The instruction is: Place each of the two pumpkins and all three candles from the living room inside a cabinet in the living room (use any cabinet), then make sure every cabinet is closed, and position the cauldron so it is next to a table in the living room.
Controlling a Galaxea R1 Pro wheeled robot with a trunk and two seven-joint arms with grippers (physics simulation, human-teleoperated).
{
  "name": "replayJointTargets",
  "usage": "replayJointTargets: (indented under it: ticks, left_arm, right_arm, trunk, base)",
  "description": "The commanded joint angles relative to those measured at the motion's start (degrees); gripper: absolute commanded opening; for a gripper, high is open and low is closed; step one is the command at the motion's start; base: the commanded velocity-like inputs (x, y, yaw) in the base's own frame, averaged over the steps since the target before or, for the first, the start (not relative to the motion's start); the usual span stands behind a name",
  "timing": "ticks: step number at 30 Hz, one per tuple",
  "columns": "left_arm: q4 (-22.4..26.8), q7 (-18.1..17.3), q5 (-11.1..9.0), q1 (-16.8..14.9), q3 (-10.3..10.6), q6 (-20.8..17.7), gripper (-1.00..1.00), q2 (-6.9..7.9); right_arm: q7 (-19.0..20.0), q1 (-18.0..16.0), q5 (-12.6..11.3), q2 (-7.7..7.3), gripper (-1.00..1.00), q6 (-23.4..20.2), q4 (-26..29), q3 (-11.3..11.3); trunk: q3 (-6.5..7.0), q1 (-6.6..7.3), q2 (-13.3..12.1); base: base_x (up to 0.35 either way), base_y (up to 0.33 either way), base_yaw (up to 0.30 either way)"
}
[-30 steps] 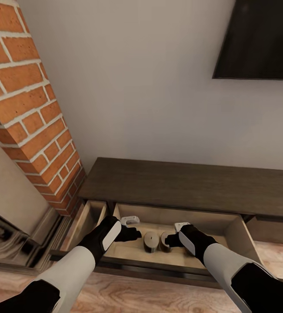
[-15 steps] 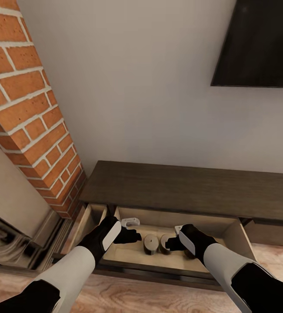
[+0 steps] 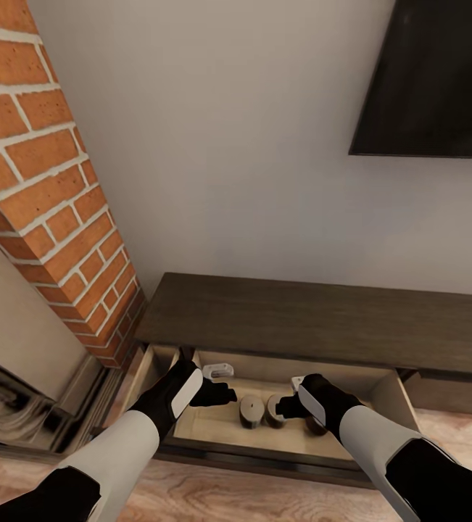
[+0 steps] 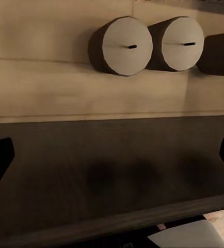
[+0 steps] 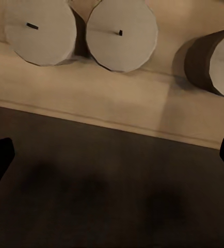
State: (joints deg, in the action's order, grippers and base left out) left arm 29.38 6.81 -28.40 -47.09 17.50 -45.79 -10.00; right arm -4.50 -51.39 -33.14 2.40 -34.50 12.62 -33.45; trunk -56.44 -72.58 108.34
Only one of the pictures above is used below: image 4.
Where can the pillar candle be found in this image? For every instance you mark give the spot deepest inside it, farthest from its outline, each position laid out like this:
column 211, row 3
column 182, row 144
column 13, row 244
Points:
column 121, row 47
column 177, row 44
column 211, row 60

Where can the cabinet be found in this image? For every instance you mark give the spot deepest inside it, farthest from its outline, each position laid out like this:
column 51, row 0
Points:
column 98, row 154

